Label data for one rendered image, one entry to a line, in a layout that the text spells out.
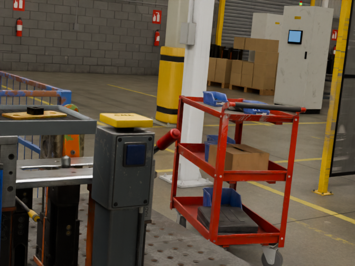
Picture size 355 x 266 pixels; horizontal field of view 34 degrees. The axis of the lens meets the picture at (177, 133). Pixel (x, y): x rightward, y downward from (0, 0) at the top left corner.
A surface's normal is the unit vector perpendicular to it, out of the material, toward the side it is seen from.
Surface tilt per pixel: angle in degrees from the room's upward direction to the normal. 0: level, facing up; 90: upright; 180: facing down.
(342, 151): 88
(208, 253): 0
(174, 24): 90
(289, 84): 90
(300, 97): 90
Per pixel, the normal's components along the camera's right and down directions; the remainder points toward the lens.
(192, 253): 0.08, -0.98
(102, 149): -0.85, 0.02
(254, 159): 0.45, 0.18
